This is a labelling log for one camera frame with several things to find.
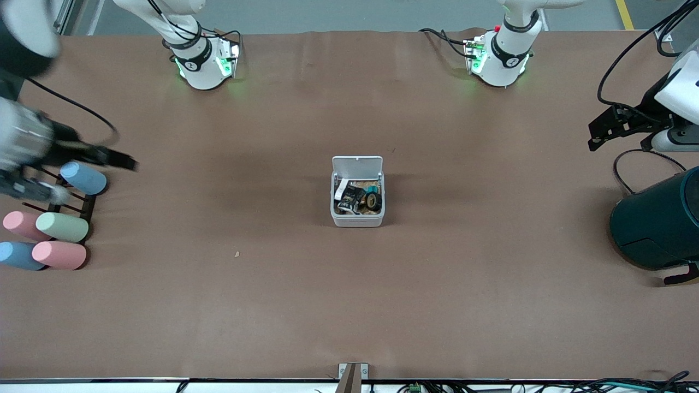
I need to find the black left base cable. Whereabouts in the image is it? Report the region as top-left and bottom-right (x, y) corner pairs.
(419, 27), (477, 58)

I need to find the dark teal cylindrical appliance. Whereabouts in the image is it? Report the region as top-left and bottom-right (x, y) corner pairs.
(609, 166), (699, 285)

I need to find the metal right base connector box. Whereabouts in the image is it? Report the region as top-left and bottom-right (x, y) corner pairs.
(217, 38), (241, 78)

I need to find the black base cable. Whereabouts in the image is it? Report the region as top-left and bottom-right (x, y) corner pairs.
(147, 0), (242, 55)
(419, 27), (477, 58)

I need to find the green plastic cup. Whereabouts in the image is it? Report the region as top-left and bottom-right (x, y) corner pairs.
(35, 212), (89, 243)

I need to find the metal left base connector box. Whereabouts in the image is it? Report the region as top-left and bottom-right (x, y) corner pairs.
(464, 35), (488, 75)

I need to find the black right base cable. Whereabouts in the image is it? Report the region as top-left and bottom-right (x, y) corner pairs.
(147, 0), (242, 55)

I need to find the pink plastic cup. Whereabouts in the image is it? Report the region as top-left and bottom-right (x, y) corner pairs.
(3, 211), (52, 242)
(32, 241), (87, 270)

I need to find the black appliance cable loop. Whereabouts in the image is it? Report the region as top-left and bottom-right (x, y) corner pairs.
(613, 149), (686, 195)

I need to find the metal base connector box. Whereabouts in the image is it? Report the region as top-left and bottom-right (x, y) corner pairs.
(464, 35), (488, 75)
(217, 38), (241, 78)

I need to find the white square trash bin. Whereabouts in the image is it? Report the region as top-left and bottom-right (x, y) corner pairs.
(330, 156), (386, 228)

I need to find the metal bracket with post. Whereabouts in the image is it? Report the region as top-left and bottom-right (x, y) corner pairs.
(338, 363), (369, 393)

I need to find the black peg cup rack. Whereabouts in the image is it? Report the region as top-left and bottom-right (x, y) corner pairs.
(22, 165), (97, 241)

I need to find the black cable bundle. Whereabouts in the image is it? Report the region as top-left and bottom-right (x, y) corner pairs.
(568, 371), (699, 393)

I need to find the blue plastic cup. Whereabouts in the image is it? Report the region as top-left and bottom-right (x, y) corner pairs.
(60, 162), (108, 195)
(0, 242), (47, 271)

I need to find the aluminium frame profile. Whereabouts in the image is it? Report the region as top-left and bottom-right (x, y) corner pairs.
(52, 0), (74, 34)

